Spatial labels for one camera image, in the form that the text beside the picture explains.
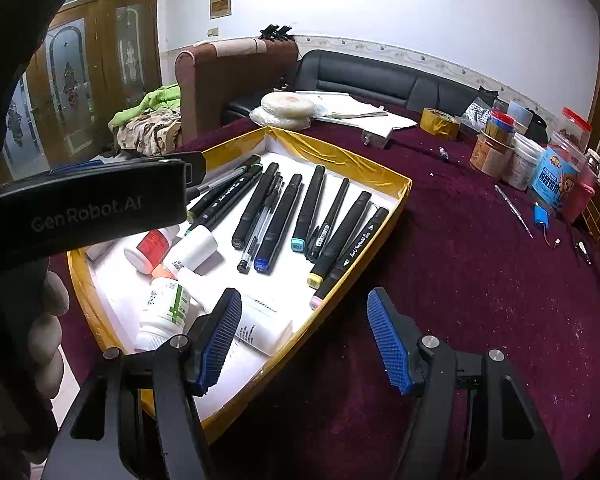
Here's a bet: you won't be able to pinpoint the brown patterned cloth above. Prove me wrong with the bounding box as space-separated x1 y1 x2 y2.
115 110 183 157

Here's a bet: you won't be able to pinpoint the wooden glass-panel door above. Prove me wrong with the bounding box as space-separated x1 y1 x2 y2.
2 0 162 178

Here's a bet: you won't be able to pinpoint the small white bottle orange label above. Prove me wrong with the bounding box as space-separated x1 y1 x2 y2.
151 226 219 282

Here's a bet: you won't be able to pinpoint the cartoon label plastic jar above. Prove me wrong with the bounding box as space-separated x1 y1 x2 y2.
529 144 589 220

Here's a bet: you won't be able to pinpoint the black leather sofa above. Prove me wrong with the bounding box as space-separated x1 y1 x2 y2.
224 49 551 143

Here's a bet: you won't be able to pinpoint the thermos in pink knit sleeve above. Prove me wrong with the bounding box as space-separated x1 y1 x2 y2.
562 149 597 225

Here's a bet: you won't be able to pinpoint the white bottle red label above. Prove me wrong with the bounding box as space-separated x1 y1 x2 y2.
123 226 179 276

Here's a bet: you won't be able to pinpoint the person's left hand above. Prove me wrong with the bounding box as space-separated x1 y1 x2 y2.
27 270 71 402

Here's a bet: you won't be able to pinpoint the blue battery pack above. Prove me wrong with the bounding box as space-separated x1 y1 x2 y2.
532 202 562 249

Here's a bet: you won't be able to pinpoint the white bottle green label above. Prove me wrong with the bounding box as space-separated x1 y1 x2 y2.
134 276 207 354

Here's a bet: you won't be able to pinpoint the clear jar red lid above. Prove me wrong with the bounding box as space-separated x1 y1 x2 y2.
551 106 594 157

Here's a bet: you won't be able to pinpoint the black marker yellow end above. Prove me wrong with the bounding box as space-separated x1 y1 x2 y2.
306 190 373 290

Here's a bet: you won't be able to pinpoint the gold tape roll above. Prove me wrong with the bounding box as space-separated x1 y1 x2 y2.
419 107 462 142

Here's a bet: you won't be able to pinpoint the black marker grey end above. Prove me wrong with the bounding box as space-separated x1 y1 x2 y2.
231 161 280 252

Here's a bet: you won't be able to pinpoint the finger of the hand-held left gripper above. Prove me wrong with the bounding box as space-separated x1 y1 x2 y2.
182 151 208 188

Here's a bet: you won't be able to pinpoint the wrapped round white cake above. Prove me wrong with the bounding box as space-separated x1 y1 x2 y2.
249 105 313 132

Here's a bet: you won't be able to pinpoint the silver metal pen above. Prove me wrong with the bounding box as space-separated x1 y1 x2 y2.
494 183 535 239

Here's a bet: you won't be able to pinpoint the round white cake pink mark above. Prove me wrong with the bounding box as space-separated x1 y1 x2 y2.
260 91 315 120

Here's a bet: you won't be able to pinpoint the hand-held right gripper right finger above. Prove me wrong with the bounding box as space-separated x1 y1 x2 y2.
366 287 563 480

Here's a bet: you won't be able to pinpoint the black marker blue end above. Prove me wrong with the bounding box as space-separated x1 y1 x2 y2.
253 173 304 277

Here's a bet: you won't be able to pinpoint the white charger plug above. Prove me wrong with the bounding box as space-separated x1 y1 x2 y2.
361 126 394 149

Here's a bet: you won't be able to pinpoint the clear gel pen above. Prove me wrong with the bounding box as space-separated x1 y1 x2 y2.
236 174 285 275

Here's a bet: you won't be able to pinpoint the clear jar brown contents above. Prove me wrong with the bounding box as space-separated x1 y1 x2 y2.
468 127 517 178

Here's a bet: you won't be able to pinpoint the translucent plastic cup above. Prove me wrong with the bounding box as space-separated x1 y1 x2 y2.
506 100 534 125

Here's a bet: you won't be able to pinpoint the black clips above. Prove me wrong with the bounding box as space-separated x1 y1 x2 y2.
259 23 294 43

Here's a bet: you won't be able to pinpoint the large plain white bottle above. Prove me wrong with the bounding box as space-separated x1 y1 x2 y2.
194 287 294 357

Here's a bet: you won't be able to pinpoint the green cloth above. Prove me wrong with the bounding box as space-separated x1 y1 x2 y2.
108 85 182 130

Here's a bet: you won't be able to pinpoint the jar with red blue lid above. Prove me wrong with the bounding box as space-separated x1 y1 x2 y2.
484 110 518 137

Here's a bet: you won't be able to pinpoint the black marker green end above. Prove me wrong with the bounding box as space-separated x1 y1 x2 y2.
183 164 265 239

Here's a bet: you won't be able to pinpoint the crumpled clear plastic bag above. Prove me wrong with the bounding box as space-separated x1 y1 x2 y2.
461 87 502 130

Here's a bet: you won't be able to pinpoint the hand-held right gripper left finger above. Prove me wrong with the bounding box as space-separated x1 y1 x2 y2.
42 287 243 480

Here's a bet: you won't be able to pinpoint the white box gold trim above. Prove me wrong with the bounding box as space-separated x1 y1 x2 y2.
66 125 413 446

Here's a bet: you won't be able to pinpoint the brown armchair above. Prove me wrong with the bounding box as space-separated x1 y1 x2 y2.
174 36 301 147

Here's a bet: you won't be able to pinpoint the black marker teal end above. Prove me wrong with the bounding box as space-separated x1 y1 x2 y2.
290 164 327 254

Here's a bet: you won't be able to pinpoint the black marker white print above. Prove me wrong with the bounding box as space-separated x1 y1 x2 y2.
309 206 391 312

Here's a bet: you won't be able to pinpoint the white plastic jar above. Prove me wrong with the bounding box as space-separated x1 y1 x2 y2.
501 132 547 192

